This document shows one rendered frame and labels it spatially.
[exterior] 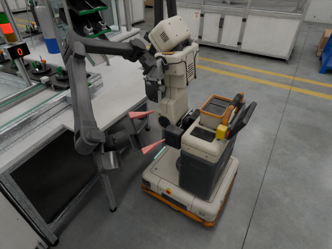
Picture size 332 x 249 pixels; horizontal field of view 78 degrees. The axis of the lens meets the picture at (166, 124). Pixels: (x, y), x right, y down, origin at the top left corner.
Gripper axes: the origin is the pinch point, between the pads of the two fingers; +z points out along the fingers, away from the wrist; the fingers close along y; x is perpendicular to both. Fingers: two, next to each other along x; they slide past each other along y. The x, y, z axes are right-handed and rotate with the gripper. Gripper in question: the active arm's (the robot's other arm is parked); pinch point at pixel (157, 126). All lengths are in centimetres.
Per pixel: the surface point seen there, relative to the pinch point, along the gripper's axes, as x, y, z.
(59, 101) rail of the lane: 51, 41, -63
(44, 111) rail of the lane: 44, 36, -70
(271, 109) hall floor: 244, -16, 114
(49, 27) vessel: 117, 142, -92
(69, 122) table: 50, 25, -60
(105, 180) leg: 73, -17, -63
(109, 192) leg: 82, -27, -68
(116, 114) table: 61, 21, -34
